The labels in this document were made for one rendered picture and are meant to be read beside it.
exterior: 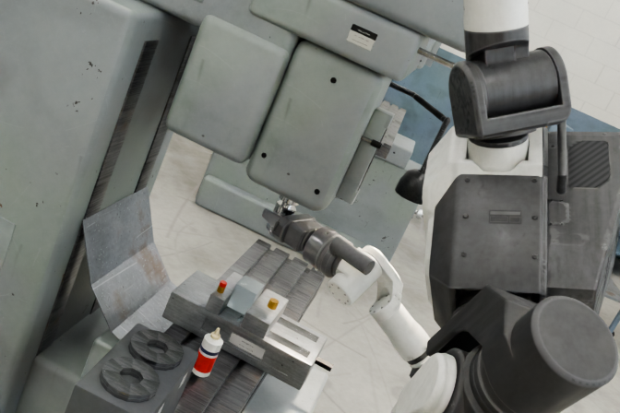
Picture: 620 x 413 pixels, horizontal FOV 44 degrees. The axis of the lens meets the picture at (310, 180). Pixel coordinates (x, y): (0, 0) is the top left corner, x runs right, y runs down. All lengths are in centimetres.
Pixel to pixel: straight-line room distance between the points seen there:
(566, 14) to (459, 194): 699
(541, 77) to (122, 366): 75
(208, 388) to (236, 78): 62
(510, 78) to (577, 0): 699
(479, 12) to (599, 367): 49
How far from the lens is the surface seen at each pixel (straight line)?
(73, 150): 158
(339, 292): 156
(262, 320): 168
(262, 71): 152
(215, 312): 171
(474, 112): 110
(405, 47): 146
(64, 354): 191
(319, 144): 153
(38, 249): 169
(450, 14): 144
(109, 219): 179
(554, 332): 92
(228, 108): 155
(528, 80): 113
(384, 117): 158
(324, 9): 148
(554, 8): 809
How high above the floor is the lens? 184
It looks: 17 degrees down
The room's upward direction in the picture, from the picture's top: 24 degrees clockwise
